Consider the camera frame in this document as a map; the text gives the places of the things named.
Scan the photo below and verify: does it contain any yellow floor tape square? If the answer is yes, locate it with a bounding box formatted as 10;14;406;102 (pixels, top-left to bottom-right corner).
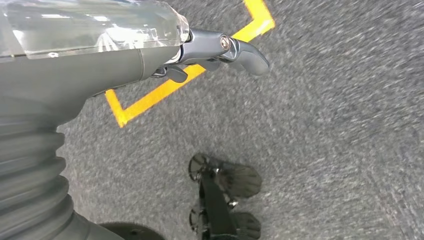
104;0;277;129

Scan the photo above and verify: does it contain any black caster wheel base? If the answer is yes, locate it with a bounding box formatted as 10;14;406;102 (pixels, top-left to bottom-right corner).
187;152;264;240

